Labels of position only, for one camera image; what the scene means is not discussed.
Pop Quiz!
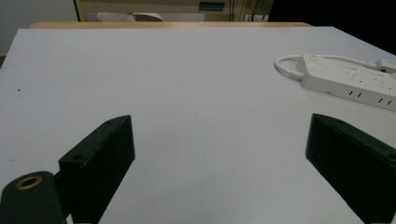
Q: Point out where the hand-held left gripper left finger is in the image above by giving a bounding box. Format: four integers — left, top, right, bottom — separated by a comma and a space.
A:
58, 114, 136, 224

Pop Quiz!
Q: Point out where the white power strip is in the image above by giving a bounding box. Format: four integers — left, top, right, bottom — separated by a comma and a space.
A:
297, 53, 396, 112

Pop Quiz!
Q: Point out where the beige cabinet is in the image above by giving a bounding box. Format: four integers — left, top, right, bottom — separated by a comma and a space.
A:
74, 0, 275, 22

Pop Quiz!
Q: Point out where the white plug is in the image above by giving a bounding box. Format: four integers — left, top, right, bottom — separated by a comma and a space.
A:
375, 58, 396, 75

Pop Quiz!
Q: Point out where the wooden table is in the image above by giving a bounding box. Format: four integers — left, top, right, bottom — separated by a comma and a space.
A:
29, 21, 313, 30

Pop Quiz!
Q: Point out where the white power strip cable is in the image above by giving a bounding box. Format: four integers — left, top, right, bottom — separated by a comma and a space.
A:
274, 54, 378, 82

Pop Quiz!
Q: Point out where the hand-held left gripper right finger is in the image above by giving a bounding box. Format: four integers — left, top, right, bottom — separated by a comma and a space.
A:
304, 113, 396, 224

